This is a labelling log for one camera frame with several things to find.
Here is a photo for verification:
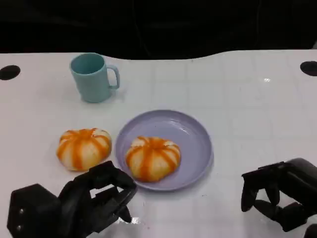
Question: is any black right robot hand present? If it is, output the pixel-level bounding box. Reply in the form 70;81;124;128
241;158;317;233

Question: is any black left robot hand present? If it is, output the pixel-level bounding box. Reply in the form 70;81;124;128
58;160;138;238

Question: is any orange white toy bread roll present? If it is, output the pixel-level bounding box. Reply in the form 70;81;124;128
125;136;182;183
55;127;112;172

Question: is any lilac plate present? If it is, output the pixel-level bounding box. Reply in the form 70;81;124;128
115;110;214;191

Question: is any black table grommet hole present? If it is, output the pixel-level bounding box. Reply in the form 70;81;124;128
300;60;317;76
0;65;21;80

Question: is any pale green mug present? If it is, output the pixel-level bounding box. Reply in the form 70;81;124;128
69;52;121;104

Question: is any black backdrop curtain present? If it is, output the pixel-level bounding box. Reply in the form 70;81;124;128
0;0;317;60

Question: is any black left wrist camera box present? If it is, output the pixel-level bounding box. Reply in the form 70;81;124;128
6;183;62;238

